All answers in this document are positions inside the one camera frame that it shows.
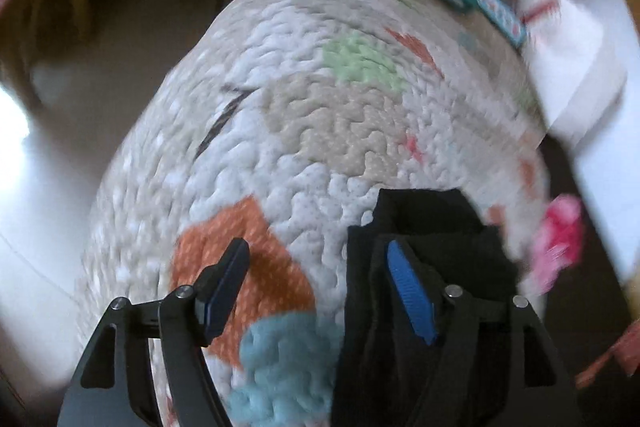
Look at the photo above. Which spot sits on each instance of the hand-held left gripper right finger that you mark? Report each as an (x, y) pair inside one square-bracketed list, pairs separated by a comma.
[(412, 297)]

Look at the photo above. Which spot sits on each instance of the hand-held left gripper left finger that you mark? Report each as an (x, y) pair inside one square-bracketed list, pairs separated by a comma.
[(225, 297)]

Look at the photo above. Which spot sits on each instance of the quilted patchwork bed cover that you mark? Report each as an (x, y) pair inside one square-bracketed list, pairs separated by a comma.
[(300, 132)]

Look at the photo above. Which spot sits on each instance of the light blue flat box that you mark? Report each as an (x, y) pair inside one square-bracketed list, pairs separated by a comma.
[(500, 12)]

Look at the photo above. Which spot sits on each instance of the pink cloth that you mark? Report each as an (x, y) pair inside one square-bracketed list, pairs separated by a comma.
[(557, 237)]

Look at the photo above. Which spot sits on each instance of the black pants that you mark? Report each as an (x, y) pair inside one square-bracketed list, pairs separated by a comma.
[(400, 217)]

